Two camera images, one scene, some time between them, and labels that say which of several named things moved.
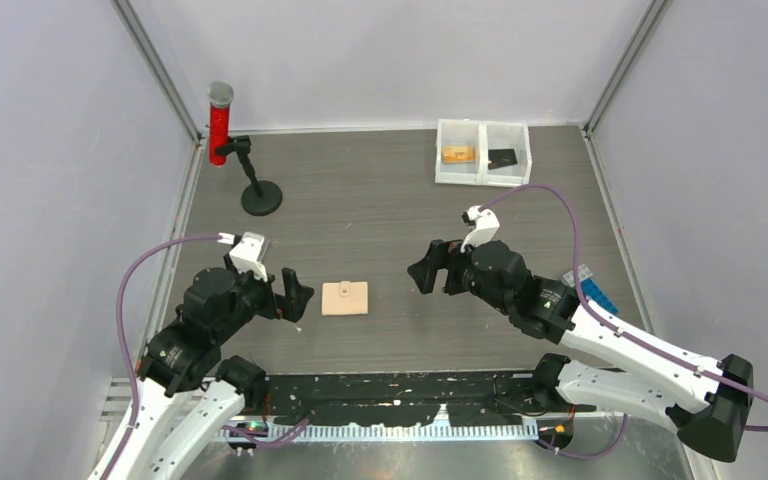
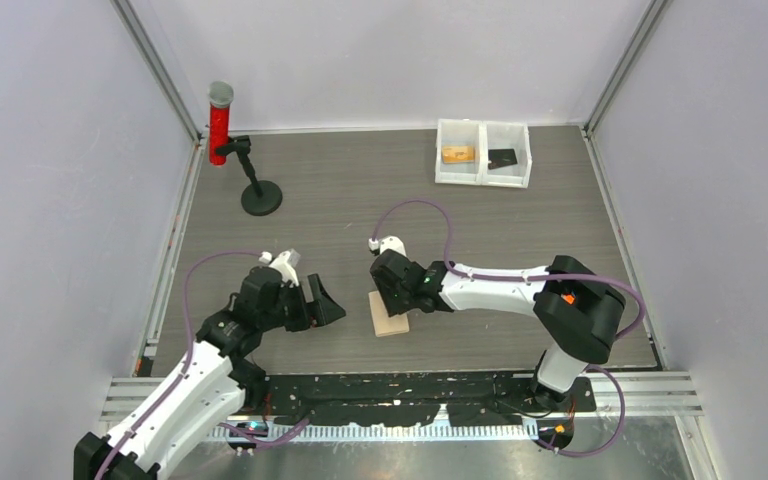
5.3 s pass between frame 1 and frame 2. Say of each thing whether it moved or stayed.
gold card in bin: stayed
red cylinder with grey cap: stayed
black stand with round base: stayed
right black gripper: moved
